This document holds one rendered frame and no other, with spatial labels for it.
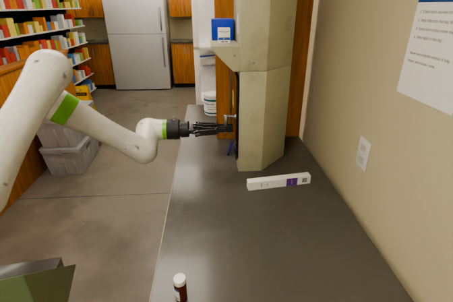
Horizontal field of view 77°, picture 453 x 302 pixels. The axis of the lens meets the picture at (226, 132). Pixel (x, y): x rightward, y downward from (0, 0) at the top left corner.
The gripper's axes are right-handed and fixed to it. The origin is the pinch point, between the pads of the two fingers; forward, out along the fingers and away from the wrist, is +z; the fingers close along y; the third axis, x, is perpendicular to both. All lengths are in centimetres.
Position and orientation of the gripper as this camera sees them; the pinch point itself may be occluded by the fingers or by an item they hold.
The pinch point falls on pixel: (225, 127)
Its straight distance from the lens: 130.5
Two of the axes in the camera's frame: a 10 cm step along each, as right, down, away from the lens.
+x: 0.0, 9.1, 4.1
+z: 10.0, -0.3, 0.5
